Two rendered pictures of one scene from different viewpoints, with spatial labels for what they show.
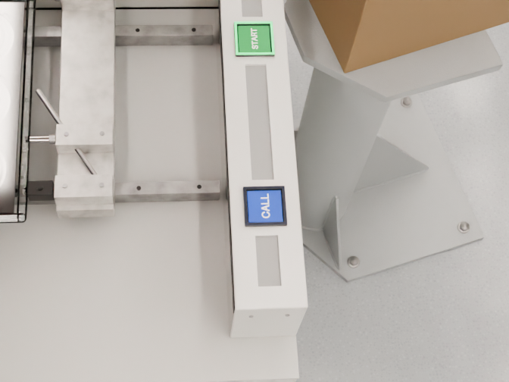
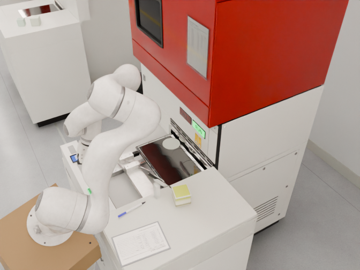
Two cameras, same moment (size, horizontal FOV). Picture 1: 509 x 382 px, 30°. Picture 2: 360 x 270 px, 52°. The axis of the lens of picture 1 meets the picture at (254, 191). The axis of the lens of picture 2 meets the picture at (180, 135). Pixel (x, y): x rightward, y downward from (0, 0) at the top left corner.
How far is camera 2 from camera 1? 1.97 m
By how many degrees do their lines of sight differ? 73
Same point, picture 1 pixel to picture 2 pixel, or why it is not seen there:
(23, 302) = (131, 147)
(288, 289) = (65, 147)
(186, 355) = not seen: hidden behind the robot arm
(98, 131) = (128, 166)
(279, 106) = (81, 178)
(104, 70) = (137, 185)
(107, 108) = (131, 177)
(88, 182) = (125, 156)
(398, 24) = not seen: hidden behind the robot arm
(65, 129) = (136, 163)
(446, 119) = not seen: outside the picture
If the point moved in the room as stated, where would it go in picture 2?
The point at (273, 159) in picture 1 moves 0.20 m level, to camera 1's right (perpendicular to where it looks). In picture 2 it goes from (77, 167) to (36, 176)
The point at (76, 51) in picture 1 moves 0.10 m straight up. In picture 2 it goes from (148, 185) to (147, 172)
